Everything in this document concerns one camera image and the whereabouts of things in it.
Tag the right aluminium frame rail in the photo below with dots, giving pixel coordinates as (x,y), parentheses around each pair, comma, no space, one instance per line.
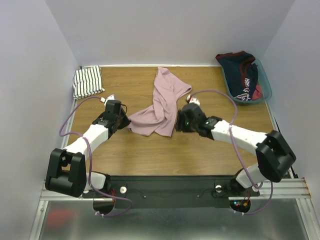
(304,202)

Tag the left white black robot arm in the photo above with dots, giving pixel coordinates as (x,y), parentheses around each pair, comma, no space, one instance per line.
(66,172)

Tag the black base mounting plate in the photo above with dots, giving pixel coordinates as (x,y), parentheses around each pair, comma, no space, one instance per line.
(162,192)

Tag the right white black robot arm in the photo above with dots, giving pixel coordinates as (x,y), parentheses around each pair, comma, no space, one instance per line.
(273,153)

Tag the front aluminium frame rail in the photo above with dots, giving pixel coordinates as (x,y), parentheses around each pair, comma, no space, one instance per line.
(288,188)

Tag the teal plastic basket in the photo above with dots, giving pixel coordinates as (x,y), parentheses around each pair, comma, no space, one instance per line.
(262,81)

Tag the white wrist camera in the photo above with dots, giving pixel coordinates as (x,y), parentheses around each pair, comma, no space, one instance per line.
(105,100)
(192,100)

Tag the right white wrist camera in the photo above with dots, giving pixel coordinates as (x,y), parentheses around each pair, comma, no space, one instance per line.
(192,100)

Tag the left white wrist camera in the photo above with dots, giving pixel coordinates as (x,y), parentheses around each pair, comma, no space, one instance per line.
(105,100)

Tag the red garment in basket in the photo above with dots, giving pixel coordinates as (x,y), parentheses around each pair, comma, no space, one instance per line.
(257,94)

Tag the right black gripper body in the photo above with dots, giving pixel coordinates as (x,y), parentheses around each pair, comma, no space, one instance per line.
(180,121)

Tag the left aluminium frame rail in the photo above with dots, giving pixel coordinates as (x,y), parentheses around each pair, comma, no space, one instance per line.
(43,204)

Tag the dark navy maroon garment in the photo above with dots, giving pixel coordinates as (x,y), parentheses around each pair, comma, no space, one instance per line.
(241,74)

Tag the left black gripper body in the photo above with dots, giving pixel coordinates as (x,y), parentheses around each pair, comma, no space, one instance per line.
(117,119)

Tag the aluminium frame rail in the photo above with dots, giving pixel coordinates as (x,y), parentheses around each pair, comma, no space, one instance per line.
(288,188)
(43,204)
(304,202)

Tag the pink tank top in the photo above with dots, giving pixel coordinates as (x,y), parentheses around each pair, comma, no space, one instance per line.
(160,117)

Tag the black white striped tank top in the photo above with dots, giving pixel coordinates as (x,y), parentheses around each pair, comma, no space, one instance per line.
(87,82)

